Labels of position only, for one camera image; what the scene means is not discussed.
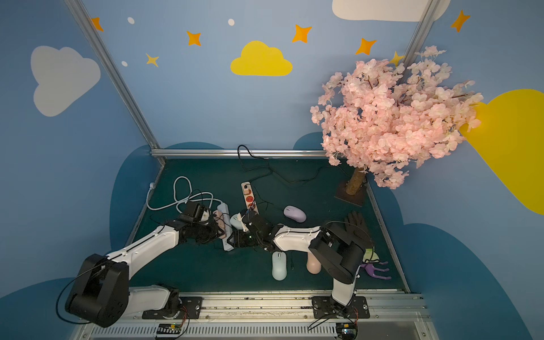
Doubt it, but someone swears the pink purple garden rake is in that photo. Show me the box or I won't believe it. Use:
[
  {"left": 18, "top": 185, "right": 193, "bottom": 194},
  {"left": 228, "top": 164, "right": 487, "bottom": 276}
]
[{"left": 361, "top": 262, "right": 392, "bottom": 281}]

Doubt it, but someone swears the purple wireless mouse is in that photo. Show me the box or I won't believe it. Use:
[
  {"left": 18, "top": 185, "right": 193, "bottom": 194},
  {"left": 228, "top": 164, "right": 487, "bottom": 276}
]
[{"left": 283, "top": 205, "right": 307, "bottom": 223}]

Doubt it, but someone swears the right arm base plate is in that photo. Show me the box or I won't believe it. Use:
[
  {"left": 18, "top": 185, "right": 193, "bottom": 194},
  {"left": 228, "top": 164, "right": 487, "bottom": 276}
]
[{"left": 311, "top": 296, "right": 371, "bottom": 320}]

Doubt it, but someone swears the black power cable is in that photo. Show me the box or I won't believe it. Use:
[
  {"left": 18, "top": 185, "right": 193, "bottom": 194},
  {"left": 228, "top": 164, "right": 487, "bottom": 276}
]
[{"left": 237, "top": 144, "right": 354, "bottom": 186}]

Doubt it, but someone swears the white power strip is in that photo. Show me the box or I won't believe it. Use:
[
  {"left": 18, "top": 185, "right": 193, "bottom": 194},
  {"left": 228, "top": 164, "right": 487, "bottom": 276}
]
[{"left": 214, "top": 203, "right": 234, "bottom": 252}]

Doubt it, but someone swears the pink cherry blossom tree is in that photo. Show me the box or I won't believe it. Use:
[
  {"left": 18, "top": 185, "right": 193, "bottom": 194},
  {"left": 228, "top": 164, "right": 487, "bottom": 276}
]
[{"left": 310, "top": 46, "right": 483, "bottom": 202}]

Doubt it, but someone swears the green circuit board right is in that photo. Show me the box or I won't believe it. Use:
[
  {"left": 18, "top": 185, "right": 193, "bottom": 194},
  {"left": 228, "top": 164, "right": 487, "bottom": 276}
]
[{"left": 336, "top": 322, "right": 358, "bottom": 340}]

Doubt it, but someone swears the pink wireless mouse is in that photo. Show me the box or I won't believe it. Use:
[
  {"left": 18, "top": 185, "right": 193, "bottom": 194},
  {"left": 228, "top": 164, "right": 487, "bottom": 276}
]
[{"left": 306, "top": 253, "right": 322, "bottom": 275}]

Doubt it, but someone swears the green circuit board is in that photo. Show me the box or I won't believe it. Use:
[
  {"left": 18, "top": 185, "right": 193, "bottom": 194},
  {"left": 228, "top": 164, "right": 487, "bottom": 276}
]
[
  {"left": 154, "top": 323, "right": 182, "bottom": 340},
  {"left": 336, "top": 322, "right": 358, "bottom": 340}
]

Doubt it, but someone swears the white power cable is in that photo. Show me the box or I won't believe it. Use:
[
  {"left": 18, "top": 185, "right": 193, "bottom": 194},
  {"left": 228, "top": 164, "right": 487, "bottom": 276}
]
[{"left": 145, "top": 176, "right": 222, "bottom": 213}]

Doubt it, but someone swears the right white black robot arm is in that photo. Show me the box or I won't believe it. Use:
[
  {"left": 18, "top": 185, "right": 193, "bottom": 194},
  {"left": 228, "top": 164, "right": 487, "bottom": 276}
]
[{"left": 225, "top": 211, "right": 366, "bottom": 306}]

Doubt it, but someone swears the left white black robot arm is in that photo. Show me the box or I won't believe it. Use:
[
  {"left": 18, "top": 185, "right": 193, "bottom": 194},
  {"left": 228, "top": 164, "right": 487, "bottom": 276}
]
[{"left": 65, "top": 216, "right": 225, "bottom": 327}]

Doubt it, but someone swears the green circuit board left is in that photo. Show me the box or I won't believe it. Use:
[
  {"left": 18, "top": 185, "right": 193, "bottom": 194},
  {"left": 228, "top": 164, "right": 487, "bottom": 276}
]
[{"left": 154, "top": 323, "right": 182, "bottom": 340}]

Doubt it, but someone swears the light green wireless mouse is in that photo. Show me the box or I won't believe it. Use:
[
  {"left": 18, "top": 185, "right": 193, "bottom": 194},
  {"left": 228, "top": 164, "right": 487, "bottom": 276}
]
[{"left": 229, "top": 213, "right": 245, "bottom": 230}]

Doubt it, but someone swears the aluminium front rail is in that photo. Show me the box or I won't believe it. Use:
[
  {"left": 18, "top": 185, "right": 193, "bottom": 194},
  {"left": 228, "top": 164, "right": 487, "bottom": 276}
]
[{"left": 71, "top": 290, "right": 439, "bottom": 339}]

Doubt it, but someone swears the black green work glove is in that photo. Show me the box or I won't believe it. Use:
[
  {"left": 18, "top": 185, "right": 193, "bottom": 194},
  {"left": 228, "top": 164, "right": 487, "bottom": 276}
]
[{"left": 344, "top": 211, "right": 380, "bottom": 263}]

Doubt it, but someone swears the aluminium back frame bar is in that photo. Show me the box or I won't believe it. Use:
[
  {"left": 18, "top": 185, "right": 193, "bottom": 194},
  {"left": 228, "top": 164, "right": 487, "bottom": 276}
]
[{"left": 151, "top": 147, "right": 326, "bottom": 159}]

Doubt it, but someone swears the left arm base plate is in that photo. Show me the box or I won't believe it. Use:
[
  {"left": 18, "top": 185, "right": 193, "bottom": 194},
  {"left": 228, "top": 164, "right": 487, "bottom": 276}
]
[{"left": 142, "top": 296, "right": 203, "bottom": 320}]

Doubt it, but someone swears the beige wooden power strip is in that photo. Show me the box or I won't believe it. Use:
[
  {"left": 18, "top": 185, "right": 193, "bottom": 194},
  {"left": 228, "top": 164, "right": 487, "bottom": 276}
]
[{"left": 241, "top": 181, "right": 259, "bottom": 213}]

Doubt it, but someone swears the light blue wireless mouse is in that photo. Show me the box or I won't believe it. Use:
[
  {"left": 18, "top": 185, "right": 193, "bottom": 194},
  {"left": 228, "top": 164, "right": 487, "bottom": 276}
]
[{"left": 271, "top": 252, "right": 288, "bottom": 281}]

